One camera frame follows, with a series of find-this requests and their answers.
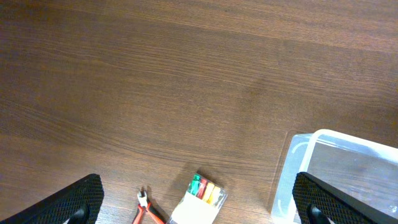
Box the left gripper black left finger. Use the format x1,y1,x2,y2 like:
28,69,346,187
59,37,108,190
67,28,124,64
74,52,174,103
1,174,104,224

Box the red handled pliers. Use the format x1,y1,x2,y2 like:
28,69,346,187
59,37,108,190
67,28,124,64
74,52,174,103
132,189,166,224

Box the clear plastic container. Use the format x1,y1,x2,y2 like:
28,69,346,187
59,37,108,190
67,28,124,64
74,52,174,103
270,129,397,223

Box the clear case coloured bits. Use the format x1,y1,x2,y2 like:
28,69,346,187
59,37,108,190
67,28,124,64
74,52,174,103
167,173,228,224

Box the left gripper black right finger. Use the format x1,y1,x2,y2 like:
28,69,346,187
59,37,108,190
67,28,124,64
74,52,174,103
292,172,397,224

